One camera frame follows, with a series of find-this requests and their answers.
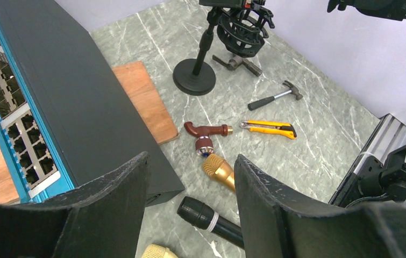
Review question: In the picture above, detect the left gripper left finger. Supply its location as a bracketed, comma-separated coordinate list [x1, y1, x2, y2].
[0, 152, 150, 257]

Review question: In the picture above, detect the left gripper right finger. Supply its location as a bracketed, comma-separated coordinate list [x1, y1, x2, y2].
[234, 155, 406, 257]

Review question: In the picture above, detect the light gold microphone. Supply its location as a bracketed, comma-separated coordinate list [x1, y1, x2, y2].
[141, 244, 177, 258]

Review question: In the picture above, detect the black microphone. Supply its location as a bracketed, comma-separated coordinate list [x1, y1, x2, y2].
[176, 196, 245, 249]

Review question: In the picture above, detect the dark gold microphone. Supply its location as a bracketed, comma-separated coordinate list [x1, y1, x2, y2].
[202, 154, 236, 193]

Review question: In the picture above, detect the black round-base stand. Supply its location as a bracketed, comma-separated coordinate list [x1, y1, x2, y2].
[172, 0, 275, 96]

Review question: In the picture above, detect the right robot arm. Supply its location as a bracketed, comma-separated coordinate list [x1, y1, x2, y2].
[327, 1, 406, 208]

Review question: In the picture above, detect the yellow utility knife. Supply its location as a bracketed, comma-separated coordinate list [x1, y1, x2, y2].
[240, 120, 297, 139]

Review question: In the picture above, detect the red brown tap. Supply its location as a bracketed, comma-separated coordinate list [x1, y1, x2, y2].
[183, 121, 233, 157]

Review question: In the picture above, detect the wooden board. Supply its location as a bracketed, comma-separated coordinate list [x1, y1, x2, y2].
[0, 61, 179, 204]

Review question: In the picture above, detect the dark metal tap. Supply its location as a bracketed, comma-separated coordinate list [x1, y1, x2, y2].
[212, 54, 263, 77]

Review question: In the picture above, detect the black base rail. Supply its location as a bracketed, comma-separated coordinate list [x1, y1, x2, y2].
[329, 114, 406, 207]

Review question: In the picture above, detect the blue network switch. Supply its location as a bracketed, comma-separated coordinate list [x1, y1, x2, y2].
[0, 1, 185, 206]

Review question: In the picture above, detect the black handled hammer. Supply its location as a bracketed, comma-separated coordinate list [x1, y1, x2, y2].
[247, 81, 303, 111]

